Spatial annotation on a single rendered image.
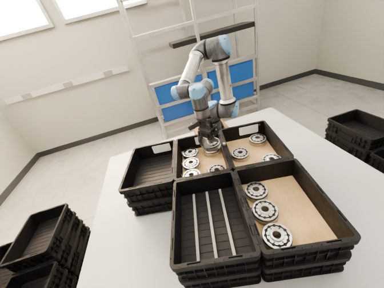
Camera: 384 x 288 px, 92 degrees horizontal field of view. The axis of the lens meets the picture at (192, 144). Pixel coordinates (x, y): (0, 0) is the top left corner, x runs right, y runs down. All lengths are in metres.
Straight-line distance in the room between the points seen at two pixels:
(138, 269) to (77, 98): 3.33
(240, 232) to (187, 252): 0.23
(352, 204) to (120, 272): 1.12
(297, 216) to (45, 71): 3.85
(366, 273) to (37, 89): 4.23
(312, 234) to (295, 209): 0.11
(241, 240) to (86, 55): 3.47
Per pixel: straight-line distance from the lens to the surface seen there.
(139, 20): 3.60
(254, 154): 1.18
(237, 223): 0.87
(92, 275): 1.16
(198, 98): 0.85
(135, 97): 3.76
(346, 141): 1.98
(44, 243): 1.85
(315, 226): 0.90
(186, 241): 0.87
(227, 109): 1.35
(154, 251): 1.05
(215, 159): 1.17
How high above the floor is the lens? 1.57
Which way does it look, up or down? 33 degrees down
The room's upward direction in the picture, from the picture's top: 15 degrees counter-clockwise
